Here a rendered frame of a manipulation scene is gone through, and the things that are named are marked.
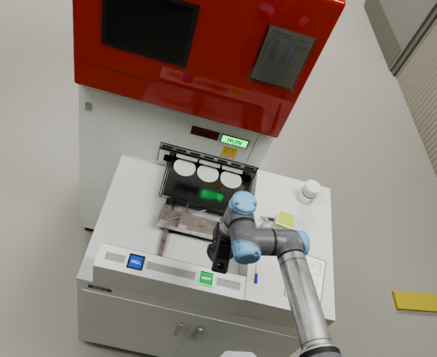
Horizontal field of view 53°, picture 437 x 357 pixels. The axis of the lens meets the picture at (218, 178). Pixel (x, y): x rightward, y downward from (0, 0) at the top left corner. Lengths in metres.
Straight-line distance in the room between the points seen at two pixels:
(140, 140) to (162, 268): 0.62
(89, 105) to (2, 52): 2.07
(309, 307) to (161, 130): 1.06
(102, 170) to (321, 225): 1.06
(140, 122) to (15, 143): 1.47
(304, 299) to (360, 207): 2.39
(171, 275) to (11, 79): 2.40
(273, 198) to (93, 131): 0.84
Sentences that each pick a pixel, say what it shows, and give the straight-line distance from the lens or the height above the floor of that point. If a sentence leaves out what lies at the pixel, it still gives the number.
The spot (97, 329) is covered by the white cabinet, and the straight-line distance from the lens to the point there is 2.20.
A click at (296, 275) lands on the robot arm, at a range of 1.16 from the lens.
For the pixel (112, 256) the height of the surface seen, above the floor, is 0.96.
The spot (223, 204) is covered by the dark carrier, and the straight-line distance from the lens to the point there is 1.88.
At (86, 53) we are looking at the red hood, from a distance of 1.66.
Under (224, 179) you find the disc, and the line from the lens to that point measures 1.96.
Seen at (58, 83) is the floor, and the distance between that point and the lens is 3.60.
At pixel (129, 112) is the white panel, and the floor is 1.10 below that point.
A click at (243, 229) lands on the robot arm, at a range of 1.18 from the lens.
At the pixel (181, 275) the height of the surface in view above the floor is 0.96.
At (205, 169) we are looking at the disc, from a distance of 1.97.
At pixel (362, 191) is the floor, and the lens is 3.58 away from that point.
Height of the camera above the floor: 2.41
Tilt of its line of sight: 50 degrees down
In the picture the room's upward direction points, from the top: 22 degrees clockwise
